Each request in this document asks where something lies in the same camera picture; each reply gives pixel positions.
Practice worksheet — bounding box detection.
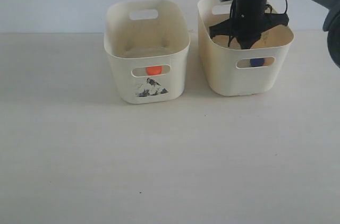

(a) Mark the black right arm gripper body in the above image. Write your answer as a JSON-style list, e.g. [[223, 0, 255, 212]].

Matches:
[[209, 0, 289, 39]]

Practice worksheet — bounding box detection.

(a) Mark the orange ball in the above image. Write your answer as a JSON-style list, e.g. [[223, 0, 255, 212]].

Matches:
[[146, 66, 163, 76]]

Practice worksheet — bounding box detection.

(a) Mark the blue ball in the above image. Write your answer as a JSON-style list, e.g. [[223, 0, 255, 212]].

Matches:
[[250, 58, 265, 67]]

